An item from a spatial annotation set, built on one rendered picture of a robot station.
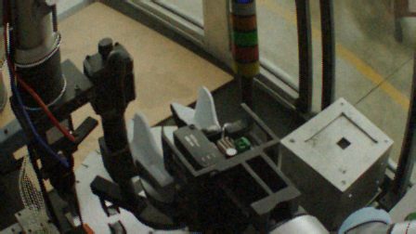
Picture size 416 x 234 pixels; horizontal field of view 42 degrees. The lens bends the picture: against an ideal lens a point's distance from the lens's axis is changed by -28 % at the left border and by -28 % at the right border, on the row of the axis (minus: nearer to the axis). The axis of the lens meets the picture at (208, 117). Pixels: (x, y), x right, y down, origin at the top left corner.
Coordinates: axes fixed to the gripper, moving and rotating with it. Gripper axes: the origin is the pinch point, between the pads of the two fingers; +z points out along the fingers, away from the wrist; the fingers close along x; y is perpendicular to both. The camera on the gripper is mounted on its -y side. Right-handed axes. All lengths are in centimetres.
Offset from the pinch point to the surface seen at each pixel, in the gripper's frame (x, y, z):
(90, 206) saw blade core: 4.4, -30.2, 22.1
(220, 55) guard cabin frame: -45, -47, 67
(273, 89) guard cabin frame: -47, -47, 51
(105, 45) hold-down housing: 0.3, 2.3, 13.4
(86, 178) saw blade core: 2.1, -30.1, 28.2
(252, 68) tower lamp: -31, -26, 34
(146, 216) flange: -2.9, -29.1, 15.7
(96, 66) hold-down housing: 1.7, 0.1, 13.2
